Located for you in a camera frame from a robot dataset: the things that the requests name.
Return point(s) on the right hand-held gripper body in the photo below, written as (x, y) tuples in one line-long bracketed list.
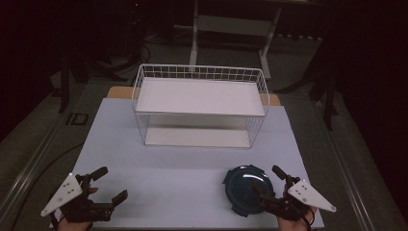
[(308, 194)]

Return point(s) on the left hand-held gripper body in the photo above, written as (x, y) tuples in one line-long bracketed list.
[(65, 192)]

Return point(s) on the dark teal round lidded container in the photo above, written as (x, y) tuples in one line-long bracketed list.
[(239, 187)]

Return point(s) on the person's left hand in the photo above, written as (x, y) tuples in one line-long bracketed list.
[(75, 226)]

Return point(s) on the person's right hand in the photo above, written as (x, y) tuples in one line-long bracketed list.
[(292, 226)]

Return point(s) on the pale blue table cover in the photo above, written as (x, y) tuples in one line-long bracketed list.
[(166, 173)]

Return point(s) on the black floor box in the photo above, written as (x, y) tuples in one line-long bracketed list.
[(77, 119)]

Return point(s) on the black metal stand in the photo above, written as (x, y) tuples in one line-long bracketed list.
[(329, 102)]

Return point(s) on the metal floor rail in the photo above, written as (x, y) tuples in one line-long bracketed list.
[(29, 166), (343, 166)]

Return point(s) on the white metal desk frame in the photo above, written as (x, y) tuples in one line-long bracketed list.
[(234, 25)]

